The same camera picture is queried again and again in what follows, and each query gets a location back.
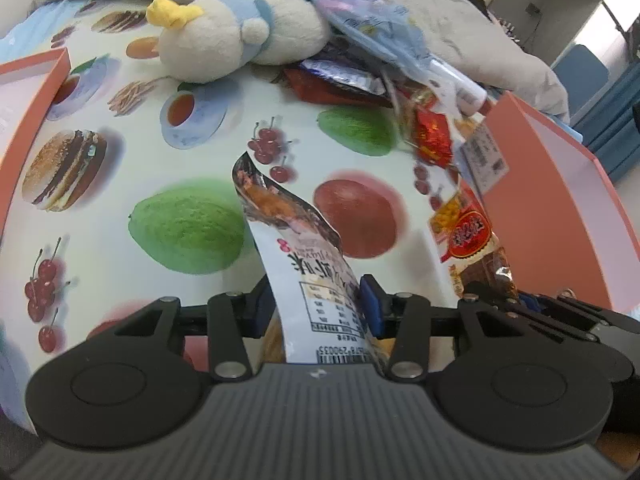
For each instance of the white duck plush toy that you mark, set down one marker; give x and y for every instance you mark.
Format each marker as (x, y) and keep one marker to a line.
(206, 40)

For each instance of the pink cardboard box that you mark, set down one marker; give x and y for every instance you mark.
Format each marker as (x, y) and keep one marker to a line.
(554, 209)

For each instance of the pink box lid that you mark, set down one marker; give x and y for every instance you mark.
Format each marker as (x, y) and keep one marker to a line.
(28, 86)

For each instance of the blue curtain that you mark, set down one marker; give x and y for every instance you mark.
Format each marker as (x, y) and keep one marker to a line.
(610, 129)

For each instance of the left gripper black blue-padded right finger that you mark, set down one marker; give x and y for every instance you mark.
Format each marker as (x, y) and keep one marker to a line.
(403, 324)

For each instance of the red yellow snack packet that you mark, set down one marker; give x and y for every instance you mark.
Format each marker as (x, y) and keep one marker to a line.
(468, 247)

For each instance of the blue purple plastic bag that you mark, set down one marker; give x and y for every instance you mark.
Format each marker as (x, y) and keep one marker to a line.
(382, 28)

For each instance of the white brown snack packet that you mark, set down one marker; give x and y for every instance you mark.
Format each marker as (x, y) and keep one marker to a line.
(319, 320)

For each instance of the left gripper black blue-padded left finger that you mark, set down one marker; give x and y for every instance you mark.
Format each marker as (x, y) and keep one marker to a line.
(168, 341)

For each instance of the fruit print bed sheet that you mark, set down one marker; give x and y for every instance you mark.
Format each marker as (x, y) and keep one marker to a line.
(126, 194)

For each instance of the white spray bottle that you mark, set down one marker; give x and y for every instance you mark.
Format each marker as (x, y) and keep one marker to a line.
(470, 96)

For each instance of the blue folding chair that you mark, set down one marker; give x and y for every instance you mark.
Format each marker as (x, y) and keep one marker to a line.
(582, 74)

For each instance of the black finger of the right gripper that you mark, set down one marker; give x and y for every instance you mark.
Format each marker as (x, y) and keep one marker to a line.
(519, 311)

